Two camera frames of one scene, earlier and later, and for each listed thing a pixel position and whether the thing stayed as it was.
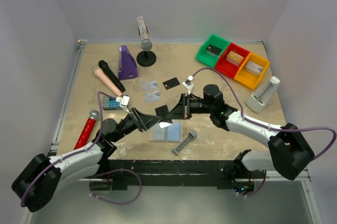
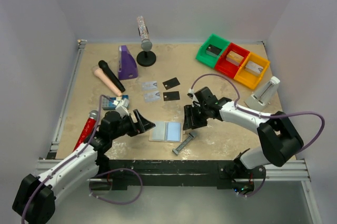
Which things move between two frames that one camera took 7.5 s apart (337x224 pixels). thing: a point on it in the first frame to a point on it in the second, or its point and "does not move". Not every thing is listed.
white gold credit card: x=152 y=97 does not move
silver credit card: x=149 y=85 does not move
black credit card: x=162 y=112 to x=171 y=96
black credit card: x=171 y=83 does not move
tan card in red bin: x=234 y=58 does not move
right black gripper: x=187 y=106 to x=193 y=115
